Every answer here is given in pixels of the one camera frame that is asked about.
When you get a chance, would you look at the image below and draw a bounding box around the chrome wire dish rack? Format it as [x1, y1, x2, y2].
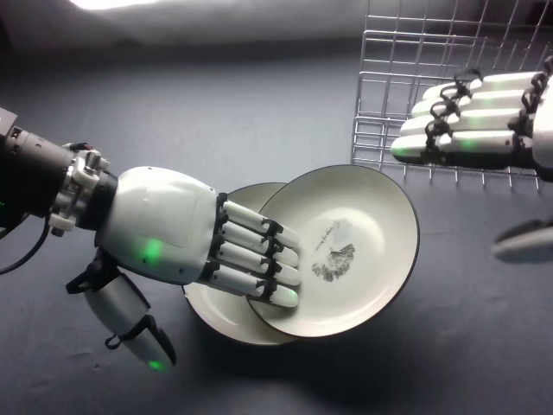
[350, 0, 553, 191]

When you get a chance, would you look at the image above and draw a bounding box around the thin black cable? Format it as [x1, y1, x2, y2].
[0, 214, 49, 276]

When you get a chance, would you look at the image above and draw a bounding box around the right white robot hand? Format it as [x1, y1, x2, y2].
[390, 67, 553, 263]

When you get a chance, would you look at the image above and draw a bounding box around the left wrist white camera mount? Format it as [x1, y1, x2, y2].
[48, 144, 112, 238]

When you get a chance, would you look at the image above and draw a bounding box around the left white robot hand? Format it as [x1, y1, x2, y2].
[64, 166, 302, 373]

